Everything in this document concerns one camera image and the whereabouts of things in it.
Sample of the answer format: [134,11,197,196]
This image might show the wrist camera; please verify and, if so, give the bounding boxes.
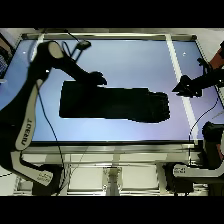
[197,57,214,76]
[70,39,92,61]

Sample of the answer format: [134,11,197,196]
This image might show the black cable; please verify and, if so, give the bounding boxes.
[35,83,70,196]
[188,87,222,168]

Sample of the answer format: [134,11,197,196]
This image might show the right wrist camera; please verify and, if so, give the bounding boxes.
[197,57,214,76]

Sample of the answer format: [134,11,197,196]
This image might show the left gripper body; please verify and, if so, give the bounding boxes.
[87,71,108,86]

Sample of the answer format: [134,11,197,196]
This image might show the silver frame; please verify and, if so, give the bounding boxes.
[13,31,221,197]

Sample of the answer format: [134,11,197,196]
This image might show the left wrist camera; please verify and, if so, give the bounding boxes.
[70,39,92,61]

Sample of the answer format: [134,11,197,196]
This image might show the black pants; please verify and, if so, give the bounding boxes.
[58,79,171,124]

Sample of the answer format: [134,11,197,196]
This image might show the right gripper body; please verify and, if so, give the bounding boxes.
[171,75,203,98]

